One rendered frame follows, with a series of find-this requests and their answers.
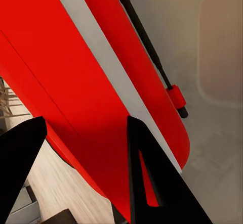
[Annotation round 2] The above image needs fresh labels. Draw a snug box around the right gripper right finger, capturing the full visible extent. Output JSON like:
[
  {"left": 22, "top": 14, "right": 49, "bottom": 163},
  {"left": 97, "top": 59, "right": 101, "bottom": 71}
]
[{"left": 127, "top": 116, "right": 213, "bottom": 224}]

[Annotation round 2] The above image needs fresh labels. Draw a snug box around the radio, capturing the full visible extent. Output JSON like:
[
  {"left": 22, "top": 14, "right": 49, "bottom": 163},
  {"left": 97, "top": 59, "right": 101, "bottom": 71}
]
[{"left": 0, "top": 0, "right": 190, "bottom": 224}]

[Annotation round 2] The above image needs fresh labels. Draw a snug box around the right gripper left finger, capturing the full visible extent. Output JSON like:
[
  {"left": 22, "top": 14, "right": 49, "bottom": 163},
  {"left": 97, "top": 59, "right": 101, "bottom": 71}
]
[{"left": 0, "top": 116, "right": 48, "bottom": 224}]

